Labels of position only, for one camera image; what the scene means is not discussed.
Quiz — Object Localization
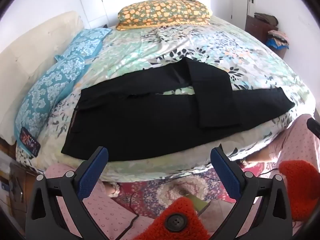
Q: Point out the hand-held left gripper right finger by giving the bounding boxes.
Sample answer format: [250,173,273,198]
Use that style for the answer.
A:
[210,144,293,240]

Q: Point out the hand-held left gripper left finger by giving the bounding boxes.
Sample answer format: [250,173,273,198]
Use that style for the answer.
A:
[25,146,109,240]

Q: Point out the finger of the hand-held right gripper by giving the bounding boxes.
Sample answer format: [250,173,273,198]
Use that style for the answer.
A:
[307,118,320,138]

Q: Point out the black pants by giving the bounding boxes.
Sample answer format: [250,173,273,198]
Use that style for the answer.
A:
[61,57,295,162]

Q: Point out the yellow green paper sheet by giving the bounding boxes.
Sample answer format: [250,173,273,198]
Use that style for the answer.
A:
[186,192,209,212]

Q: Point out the patterned floor rug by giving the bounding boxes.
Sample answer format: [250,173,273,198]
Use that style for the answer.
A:
[105,164,283,220]

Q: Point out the black smartphone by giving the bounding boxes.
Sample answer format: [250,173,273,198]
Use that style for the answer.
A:
[19,127,41,157]

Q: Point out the cluttered wooden bedside table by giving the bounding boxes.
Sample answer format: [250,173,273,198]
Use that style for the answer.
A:
[0,140,33,222]

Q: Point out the large teal damask pillow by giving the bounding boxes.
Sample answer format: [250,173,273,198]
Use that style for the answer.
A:
[14,55,88,158]

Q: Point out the pile of folded clothes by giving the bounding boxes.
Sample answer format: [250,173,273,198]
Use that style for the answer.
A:
[265,29,290,50]

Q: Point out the dark wooden nightstand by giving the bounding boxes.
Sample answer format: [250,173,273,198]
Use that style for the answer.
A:
[245,14,290,58]

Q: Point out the olive folded garment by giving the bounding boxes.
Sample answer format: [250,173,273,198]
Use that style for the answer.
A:
[254,12,279,26]

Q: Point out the small teal damask pillow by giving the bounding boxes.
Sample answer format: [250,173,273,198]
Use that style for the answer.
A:
[54,27,112,62]

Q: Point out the floral leaf print bedspread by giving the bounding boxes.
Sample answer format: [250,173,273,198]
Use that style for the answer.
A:
[15,15,317,183]

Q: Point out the cream padded headboard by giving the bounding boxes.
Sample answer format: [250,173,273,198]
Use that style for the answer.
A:
[0,11,85,145]

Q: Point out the white door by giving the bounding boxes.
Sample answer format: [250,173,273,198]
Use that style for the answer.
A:
[230,0,253,28]

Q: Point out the orange floral folded blanket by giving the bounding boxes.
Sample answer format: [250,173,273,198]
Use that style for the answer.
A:
[115,0,213,32]

